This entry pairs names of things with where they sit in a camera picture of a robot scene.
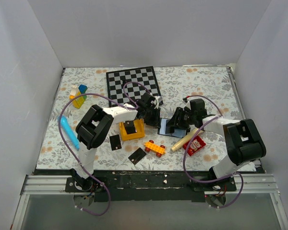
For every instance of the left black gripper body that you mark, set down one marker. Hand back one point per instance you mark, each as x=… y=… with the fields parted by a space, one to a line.
x=149 y=109

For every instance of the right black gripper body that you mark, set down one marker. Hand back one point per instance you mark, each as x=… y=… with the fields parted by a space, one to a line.
x=189 y=117

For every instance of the black leather card holder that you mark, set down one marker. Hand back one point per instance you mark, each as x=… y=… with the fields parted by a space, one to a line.
x=179 y=133

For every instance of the yellow plastic bin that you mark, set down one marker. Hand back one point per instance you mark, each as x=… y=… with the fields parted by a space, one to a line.
x=140 y=133

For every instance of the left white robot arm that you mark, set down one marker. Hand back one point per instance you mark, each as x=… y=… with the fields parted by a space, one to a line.
x=93 y=129

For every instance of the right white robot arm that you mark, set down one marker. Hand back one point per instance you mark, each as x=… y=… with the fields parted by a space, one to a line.
x=243 y=141

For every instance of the black card on table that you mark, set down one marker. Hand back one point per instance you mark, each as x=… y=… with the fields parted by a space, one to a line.
x=115 y=142

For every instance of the cream toy microphone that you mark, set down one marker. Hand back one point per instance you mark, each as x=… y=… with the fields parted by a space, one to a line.
x=185 y=139

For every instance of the floral table mat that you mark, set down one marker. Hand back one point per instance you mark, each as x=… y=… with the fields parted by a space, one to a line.
x=81 y=88

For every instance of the black white chessboard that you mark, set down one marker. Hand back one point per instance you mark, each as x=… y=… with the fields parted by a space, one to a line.
x=132 y=83

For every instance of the red owl toy block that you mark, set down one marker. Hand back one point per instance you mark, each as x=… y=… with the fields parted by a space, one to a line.
x=196 y=145

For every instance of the orange toy car block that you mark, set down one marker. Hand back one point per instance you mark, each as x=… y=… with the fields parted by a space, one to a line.
x=150 y=146

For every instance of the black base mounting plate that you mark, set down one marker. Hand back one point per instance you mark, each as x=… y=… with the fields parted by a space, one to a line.
x=147 y=185

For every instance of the blue toy microphone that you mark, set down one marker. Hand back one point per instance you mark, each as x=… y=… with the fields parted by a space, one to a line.
x=70 y=133

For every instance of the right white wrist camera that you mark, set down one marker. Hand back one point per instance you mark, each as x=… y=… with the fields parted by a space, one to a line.
x=187 y=103

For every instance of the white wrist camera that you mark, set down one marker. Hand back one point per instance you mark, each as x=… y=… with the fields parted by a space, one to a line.
x=187 y=103
x=156 y=102

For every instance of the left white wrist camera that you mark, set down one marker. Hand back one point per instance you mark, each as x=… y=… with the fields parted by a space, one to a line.
x=156 y=102

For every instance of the aluminium frame rail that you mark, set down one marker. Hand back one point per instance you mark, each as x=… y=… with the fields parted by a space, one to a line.
x=40 y=195

